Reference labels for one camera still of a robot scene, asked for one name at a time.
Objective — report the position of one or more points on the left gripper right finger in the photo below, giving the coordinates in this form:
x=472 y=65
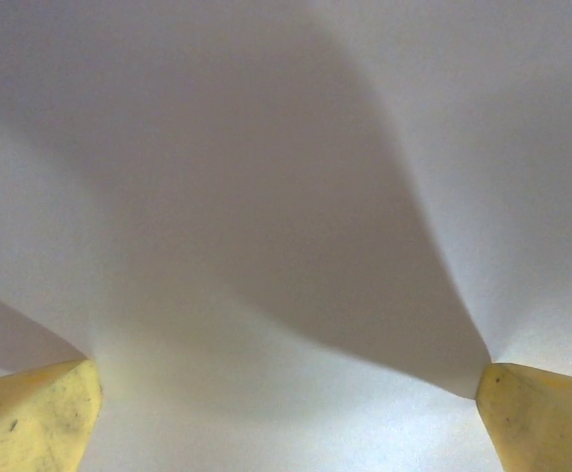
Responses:
x=541 y=423

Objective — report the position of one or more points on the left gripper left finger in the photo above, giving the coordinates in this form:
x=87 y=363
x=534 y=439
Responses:
x=30 y=423

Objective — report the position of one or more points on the pale yellow paper sheet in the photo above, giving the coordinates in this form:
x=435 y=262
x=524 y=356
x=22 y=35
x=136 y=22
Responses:
x=266 y=172

